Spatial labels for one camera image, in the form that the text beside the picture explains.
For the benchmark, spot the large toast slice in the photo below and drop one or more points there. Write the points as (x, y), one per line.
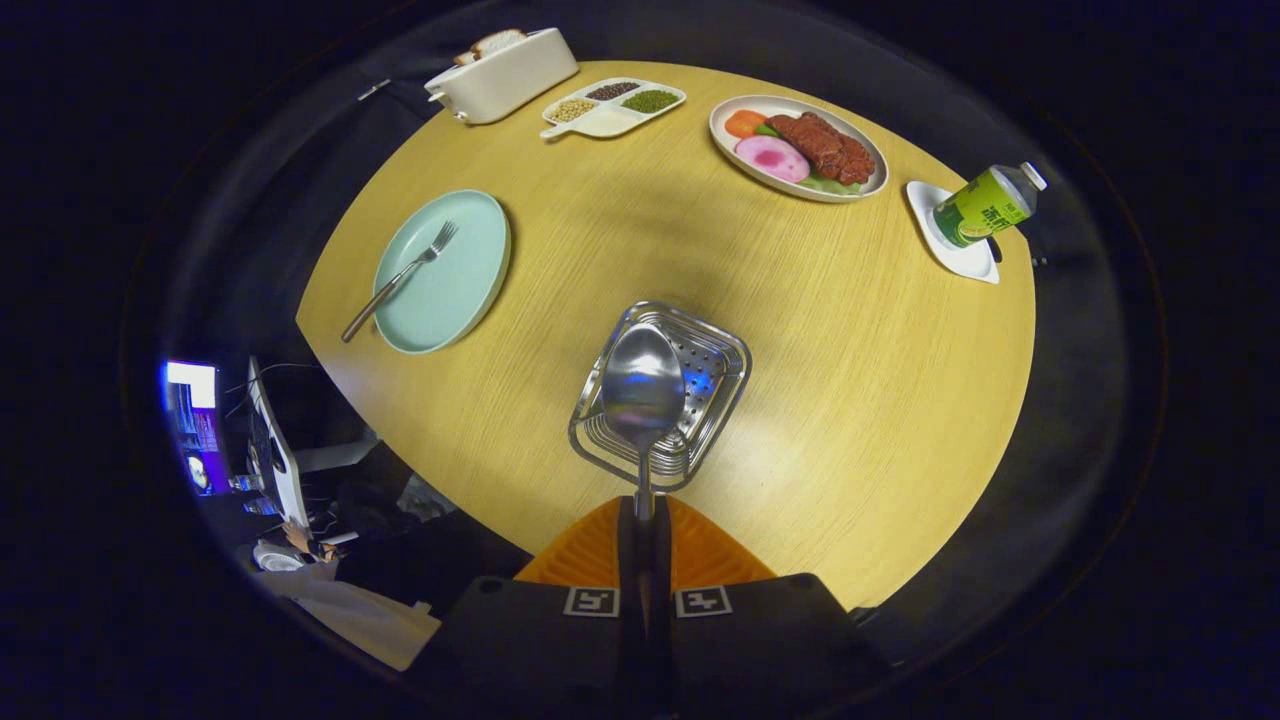
(498, 42)

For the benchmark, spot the green label bottle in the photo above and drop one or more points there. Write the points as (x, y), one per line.
(985, 205)

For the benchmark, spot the white divided dish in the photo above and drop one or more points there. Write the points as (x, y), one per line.
(610, 122)

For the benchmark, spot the dark bean pile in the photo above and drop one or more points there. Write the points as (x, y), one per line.
(613, 90)

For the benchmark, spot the green bean pile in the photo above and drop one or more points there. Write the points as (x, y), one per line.
(651, 101)

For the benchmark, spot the white toaster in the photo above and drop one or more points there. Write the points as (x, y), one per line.
(510, 80)

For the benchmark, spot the white square coaster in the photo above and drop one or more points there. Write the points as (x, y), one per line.
(965, 262)

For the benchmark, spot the white oval food plate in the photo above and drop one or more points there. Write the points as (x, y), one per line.
(735, 155)

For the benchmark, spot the green lettuce leaf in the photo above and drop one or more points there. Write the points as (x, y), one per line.
(825, 186)

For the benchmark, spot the metal fork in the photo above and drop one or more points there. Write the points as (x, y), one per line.
(400, 281)

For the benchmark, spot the pale green round plate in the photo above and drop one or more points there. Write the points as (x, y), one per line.
(460, 290)

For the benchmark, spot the white monitor back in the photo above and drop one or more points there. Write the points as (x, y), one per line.
(280, 460)

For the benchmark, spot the white clip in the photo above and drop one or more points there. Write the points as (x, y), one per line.
(374, 90)

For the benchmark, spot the yellow soybean pile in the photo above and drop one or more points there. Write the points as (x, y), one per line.
(572, 110)

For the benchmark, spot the white cloth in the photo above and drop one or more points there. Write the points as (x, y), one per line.
(370, 620)

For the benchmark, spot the pink ham slice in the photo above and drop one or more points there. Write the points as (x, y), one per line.
(772, 158)

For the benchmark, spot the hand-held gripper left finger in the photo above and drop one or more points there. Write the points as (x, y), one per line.
(540, 640)

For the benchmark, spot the orange carrot slice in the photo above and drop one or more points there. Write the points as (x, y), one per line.
(744, 123)

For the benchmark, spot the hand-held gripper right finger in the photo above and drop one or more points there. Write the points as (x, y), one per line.
(760, 640)

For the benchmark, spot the metal spoon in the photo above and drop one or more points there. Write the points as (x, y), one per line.
(642, 385)

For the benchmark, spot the brown meat pieces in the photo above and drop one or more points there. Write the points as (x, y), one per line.
(825, 148)

